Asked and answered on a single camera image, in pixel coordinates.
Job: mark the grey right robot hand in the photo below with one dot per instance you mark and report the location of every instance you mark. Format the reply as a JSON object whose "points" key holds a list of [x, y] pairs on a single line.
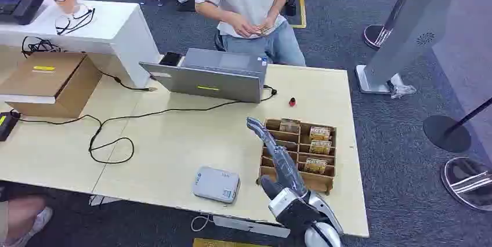
{"points": [[286, 168]]}

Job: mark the grey card reader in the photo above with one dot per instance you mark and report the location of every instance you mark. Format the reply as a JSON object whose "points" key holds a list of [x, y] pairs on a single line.
{"points": [[216, 184]]}

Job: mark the yellow printed card stack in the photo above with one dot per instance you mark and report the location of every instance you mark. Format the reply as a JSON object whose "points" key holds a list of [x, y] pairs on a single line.
{"points": [[320, 147], [319, 133], [316, 166]]}

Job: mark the wooden card box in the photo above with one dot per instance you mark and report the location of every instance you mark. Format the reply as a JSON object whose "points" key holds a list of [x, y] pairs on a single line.
{"points": [[319, 183]]}

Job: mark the brown card stack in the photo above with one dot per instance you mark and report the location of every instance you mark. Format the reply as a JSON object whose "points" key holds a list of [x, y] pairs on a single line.
{"points": [[290, 126]]}

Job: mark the small red button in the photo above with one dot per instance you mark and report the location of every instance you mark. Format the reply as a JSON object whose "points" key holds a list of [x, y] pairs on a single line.
{"points": [[292, 102]]}

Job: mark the white desk crossbar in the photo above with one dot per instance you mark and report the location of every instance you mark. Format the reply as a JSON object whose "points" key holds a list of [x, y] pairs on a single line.
{"points": [[250, 228]]}

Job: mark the yellow floor mat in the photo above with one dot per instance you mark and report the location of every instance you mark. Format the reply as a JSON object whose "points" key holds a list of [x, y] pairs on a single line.
{"points": [[223, 243]]}

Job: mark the grey laptop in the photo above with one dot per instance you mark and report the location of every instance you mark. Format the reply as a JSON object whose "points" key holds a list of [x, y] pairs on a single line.
{"points": [[207, 80]]}

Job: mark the clear plastic wrap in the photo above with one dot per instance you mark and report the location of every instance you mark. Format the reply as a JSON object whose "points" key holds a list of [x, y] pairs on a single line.
{"points": [[401, 89]]}

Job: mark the black stool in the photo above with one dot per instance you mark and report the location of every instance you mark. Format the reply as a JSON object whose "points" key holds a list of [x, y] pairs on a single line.
{"points": [[219, 41]]}

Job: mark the round dark stand base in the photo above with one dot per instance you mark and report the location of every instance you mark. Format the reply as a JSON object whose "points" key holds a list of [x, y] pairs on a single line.
{"points": [[373, 37]]}

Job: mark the black phone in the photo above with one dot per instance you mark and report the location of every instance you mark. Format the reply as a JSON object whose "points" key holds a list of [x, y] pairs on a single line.
{"points": [[170, 59]]}

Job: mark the black stanchion with base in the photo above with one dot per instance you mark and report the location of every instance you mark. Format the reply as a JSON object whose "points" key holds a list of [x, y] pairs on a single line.
{"points": [[446, 134]]}

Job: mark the chrome round base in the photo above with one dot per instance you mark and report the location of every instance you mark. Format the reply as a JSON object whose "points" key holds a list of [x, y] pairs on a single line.
{"points": [[467, 183]]}

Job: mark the silver kiosk stand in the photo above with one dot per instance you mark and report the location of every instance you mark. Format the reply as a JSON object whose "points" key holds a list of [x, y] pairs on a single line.
{"points": [[415, 18]]}

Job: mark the white counter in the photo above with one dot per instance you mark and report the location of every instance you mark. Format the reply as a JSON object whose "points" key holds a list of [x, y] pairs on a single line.
{"points": [[115, 30]]}

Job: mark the cardboard box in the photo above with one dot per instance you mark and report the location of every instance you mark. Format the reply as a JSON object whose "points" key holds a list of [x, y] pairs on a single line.
{"points": [[42, 80]]}

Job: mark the person's leg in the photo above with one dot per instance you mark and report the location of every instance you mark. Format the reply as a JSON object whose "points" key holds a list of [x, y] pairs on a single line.
{"points": [[23, 218]]}

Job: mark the black device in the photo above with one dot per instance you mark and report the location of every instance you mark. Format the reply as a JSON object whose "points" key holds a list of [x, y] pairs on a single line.
{"points": [[19, 5]]}

